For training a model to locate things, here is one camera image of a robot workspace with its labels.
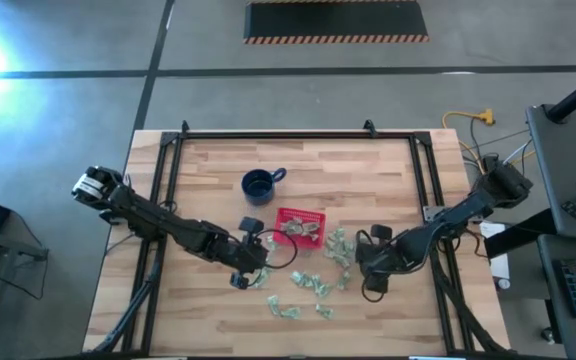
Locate dark grey desk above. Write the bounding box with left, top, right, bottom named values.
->
left=526, top=103, right=576, bottom=241

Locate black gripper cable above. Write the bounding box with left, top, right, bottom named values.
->
left=247, top=228, right=300, bottom=289
left=359, top=274, right=387, bottom=304

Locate grey metal mounting plate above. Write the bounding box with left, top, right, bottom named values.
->
left=423, top=204, right=445, bottom=224

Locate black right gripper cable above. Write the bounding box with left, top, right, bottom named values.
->
left=359, top=274, right=387, bottom=304

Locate yellow extension cord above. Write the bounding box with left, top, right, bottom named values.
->
left=441, top=108, right=497, bottom=174

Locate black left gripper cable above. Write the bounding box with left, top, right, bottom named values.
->
left=247, top=228, right=300, bottom=289

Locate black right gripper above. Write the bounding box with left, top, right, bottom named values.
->
left=356, top=224, right=422, bottom=295

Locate black metal table frame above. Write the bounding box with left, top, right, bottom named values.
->
left=92, top=130, right=509, bottom=359

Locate red plastic basket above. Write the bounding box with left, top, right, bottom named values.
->
left=272, top=207, right=328, bottom=250

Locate black hazard-striped floor mat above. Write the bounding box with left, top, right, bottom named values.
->
left=244, top=0, right=430, bottom=45

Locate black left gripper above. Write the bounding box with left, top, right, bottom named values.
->
left=210, top=218, right=269, bottom=290

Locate white cable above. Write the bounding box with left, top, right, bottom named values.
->
left=501, top=139, right=534, bottom=166

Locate dark blue ceramic mug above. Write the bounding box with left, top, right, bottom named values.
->
left=240, top=167, right=288, bottom=207

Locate white paper sheet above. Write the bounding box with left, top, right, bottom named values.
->
left=478, top=220, right=512, bottom=281

